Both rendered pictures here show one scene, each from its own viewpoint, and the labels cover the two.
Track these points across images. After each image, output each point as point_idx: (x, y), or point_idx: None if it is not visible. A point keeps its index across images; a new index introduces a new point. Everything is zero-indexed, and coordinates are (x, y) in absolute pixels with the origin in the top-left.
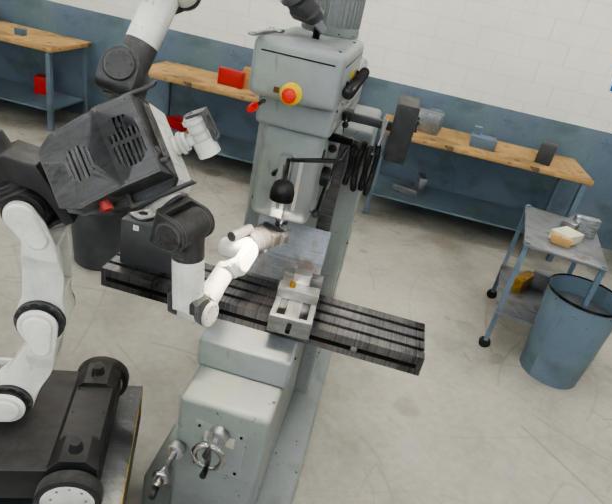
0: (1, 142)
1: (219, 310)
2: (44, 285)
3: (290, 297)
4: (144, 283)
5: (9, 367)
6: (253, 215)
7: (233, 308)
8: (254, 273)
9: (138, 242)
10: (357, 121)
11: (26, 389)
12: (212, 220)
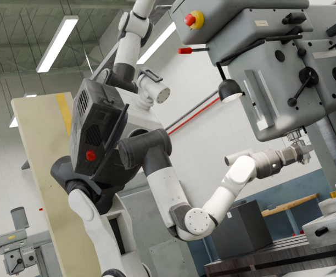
0: (65, 160)
1: (286, 261)
2: (108, 253)
3: (335, 209)
4: (229, 265)
5: None
6: (334, 181)
7: (295, 251)
8: None
9: (220, 232)
10: None
11: None
12: (163, 133)
